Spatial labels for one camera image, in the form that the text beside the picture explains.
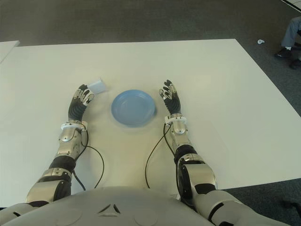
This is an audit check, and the black chair base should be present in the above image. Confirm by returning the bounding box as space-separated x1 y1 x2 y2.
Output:
282 201 301 212

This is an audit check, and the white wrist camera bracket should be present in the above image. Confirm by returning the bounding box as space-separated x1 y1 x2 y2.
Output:
60 120 88 131
164 113 188 125

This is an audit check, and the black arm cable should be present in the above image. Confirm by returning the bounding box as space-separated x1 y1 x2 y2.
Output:
72 128 105 191
144 122 177 189

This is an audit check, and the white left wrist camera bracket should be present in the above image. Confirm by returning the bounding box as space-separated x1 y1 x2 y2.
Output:
60 120 88 131

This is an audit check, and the white side table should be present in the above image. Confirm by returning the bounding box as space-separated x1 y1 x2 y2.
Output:
0 40 20 63

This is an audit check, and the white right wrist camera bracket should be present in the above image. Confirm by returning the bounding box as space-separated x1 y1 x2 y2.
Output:
164 113 188 125

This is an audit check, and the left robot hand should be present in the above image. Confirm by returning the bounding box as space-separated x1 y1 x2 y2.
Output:
67 84 95 123

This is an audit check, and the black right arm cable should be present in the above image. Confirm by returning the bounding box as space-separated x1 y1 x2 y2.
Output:
144 122 177 189

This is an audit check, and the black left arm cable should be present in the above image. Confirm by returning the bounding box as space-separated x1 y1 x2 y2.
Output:
72 128 105 191

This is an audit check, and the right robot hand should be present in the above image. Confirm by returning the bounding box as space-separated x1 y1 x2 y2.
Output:
158 79 183 116

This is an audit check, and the grey robot torso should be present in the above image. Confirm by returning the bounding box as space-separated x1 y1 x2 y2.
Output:
4 186 210 226

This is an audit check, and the blue plate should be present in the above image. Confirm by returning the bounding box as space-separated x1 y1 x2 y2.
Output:
111 89 157 128

